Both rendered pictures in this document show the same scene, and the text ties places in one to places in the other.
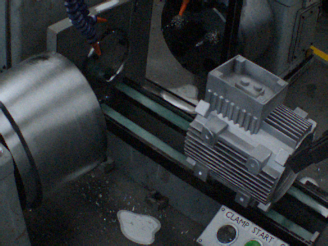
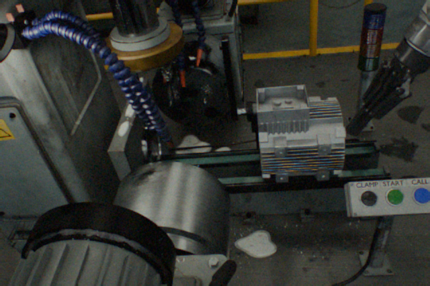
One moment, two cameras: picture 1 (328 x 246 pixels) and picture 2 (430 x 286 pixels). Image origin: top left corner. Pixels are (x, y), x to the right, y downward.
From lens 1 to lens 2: 0.38 m
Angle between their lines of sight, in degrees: 20
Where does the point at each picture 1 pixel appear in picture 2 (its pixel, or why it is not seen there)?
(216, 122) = (279, 139)
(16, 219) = not seen: outside the picture
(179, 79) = (177, 136)
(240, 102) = (289, 117)
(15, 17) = (63, 160)
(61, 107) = (202, 196)
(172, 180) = (254, 197)
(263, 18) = not seen: hidden behind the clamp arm
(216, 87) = (266, 118)
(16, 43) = (76, 182)
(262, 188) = (336, 160)
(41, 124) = (203, 217)
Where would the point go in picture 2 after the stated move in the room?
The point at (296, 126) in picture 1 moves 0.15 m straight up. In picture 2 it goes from (331, 107) to (334, 51)
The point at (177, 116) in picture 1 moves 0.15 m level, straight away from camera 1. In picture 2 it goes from (220, 157) to (195, 133)
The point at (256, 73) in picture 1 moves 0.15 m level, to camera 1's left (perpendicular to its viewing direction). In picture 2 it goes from (275, 92) to (226, 117)
